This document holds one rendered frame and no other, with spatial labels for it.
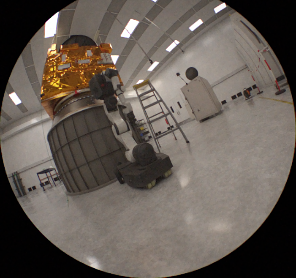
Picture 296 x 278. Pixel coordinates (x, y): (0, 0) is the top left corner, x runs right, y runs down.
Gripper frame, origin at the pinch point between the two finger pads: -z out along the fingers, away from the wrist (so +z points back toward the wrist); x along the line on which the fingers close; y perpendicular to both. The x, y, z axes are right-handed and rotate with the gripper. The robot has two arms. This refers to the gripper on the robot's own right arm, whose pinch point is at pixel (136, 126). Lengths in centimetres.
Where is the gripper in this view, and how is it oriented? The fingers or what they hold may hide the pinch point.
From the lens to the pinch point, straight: 126.9
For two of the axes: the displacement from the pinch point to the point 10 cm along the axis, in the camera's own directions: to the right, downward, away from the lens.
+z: -4.2, -8.6, -2.8
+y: -8.1, 2.2, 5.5
